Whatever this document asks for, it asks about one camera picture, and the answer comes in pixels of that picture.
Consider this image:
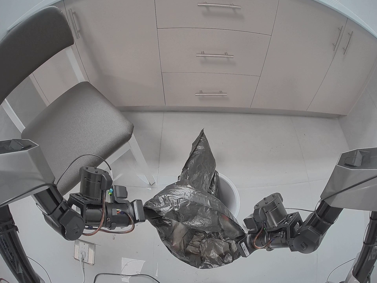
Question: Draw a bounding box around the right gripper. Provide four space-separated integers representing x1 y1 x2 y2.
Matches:
237 231 269 259

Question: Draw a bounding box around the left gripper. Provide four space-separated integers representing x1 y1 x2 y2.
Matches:
104 199 147 228

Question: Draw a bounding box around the black plastic bag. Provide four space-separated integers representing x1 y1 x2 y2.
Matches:
143 128 247 269

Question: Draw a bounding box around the white trash bin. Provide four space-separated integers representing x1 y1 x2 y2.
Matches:
216 171 240 218

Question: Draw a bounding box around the grey padded white chair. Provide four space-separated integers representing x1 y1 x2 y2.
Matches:
0 6 156 198

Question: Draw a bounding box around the beige cabinet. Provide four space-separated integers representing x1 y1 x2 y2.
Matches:
6 0 377 120

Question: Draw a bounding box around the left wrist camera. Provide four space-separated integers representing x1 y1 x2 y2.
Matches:
110 185 129 204

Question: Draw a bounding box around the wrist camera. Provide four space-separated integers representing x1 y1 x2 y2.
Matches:
243 213 261 232
110 185 129 204

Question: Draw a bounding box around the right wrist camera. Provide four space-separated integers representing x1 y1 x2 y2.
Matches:
243 213 261 232

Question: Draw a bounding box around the white cable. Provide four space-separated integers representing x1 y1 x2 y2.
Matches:
77 250 88 283

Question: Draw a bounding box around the black cable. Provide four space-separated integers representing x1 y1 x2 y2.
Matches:
94 272 161 283
284 176 377 213
0 154 113 207

